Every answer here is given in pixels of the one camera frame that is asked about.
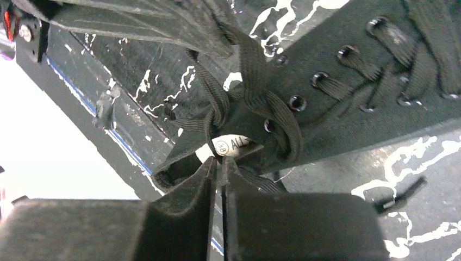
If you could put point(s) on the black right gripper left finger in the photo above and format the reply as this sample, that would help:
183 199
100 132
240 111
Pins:
174 227

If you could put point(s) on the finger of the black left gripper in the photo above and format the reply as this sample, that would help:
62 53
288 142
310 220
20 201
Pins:
195 25

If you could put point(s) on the black canvas shoe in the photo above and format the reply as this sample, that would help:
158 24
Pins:
370 74

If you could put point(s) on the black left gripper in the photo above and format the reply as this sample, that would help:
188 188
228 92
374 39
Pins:
24 22

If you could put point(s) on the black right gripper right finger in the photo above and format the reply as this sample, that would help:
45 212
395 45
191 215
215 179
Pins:
299 226

